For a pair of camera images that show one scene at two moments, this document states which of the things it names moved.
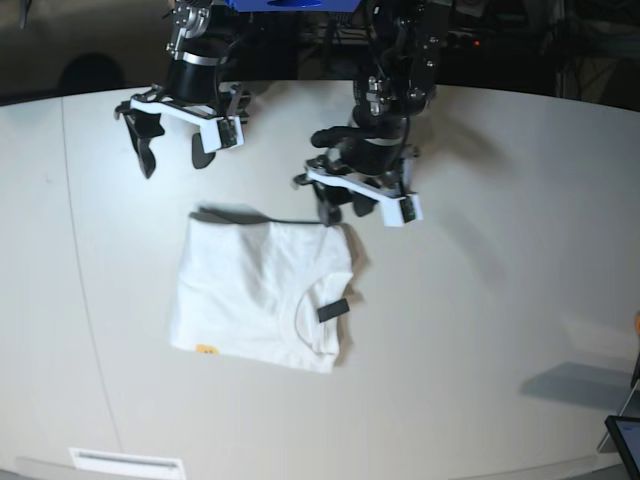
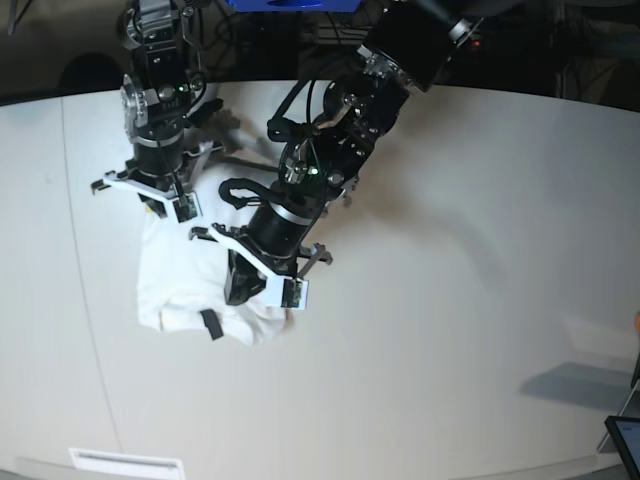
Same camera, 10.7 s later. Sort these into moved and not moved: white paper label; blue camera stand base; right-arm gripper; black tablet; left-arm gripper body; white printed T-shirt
Moved: left-arm gripper body; right-arm gripper; white printed T-shirt
Not moved: blue camera stand base; black tablet; white paper label
